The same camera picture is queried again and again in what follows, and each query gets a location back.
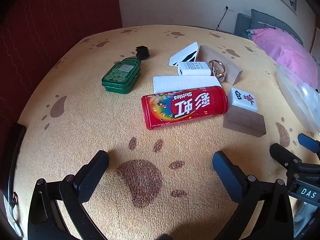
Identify metal key ring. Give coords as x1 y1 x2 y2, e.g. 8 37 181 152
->
208 59 226 83

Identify white foam block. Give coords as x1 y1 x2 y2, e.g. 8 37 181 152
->
153 76 225 96

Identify grey headboard cushion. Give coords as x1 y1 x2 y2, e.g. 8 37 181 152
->
251 9 304 47

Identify red candy can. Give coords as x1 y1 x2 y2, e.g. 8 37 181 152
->
141 85 228 131

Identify small brown wooden block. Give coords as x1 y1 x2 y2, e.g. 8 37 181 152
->
223 105 266 137

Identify black power cable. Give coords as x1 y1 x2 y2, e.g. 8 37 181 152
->
215 8 228 30

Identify white charger adapter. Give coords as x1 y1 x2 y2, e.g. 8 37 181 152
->
178 61 213 77

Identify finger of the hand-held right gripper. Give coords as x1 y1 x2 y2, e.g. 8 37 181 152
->
269 143 303 168
297 134 320 153

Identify clear plastic basin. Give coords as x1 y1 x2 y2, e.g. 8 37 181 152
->
276 64 320 133

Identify yellow paw print blanket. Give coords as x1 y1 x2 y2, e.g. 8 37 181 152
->
7 24 320 240

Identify green bottle-shaped tin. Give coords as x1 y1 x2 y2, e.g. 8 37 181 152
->
101 57 142 94

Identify white wedge-shaped box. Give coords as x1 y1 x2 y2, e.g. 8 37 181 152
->
169 42 199 67

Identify long light wooden block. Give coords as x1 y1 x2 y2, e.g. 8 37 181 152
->
196 45 243 85

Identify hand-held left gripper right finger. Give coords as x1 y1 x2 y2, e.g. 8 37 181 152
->
212 151 294 240

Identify grey bed frame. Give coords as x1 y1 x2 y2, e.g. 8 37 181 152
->
234 13 252 39

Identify black ribbed plastic cap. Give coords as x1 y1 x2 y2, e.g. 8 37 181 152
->
135 45 152 60

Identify pink dotted quilt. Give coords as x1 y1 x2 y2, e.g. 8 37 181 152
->
246 28 320 90

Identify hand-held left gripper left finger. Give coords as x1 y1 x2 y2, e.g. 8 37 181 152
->
27 150 109 240

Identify white mahjong tile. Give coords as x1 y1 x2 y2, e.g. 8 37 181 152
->
229 87 258 112

